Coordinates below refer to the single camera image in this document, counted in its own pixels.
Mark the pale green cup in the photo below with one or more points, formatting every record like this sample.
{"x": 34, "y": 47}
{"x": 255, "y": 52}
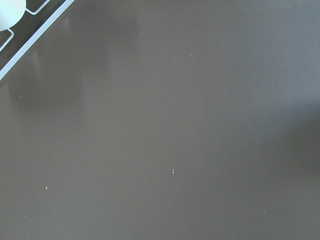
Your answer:
{"x": 11, "y": 11}

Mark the white wire cup rack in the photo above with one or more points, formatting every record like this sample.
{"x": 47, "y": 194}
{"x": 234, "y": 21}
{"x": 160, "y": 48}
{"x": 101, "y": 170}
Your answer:
{"x": 39, "y": 15}

